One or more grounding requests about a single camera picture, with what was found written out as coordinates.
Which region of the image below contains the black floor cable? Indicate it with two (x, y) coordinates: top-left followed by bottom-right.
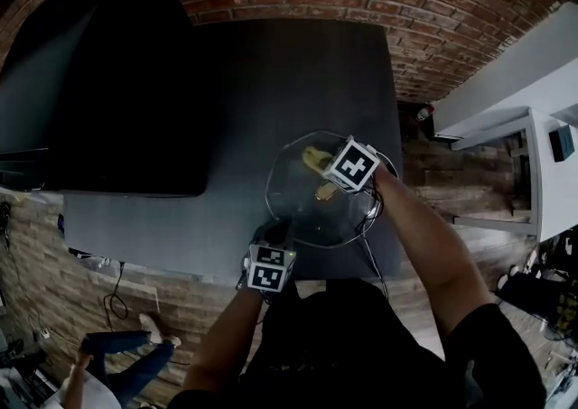
(102, 262), (130, 321)

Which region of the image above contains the yellow sponge cloth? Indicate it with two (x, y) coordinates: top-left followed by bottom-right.
(301, 146), (335, 172)

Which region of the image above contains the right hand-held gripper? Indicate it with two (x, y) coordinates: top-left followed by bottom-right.
(321, 135), (381, 195)

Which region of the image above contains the clear glass plate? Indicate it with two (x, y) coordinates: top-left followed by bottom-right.
(265, 129), (401, 249)

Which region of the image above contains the white desk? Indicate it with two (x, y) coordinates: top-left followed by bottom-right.
(451, 107), (578, 244)

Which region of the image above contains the person's left forearm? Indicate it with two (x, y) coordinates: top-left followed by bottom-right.
(182, 287), (266, 399)

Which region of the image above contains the person's right forearm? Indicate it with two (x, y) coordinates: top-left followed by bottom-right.
(372, 167), (498, 339)

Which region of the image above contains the black mini fridge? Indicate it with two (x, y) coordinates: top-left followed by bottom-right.
(0, 0), (213, 199)

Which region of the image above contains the person's black clothing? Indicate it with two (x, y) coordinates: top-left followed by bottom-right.
(171, 278), (547, 409)

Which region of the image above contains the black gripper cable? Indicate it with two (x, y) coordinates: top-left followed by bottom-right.
(359, 188), (390, 301)

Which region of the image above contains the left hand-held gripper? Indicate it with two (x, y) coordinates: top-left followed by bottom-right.
(245, 220), (298, 294)

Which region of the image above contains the black white patterned bag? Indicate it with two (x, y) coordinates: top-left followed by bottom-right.
(67, 248), (112, 271)

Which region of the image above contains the dark blue box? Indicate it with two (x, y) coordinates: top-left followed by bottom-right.
(548, 124), (575, 163)

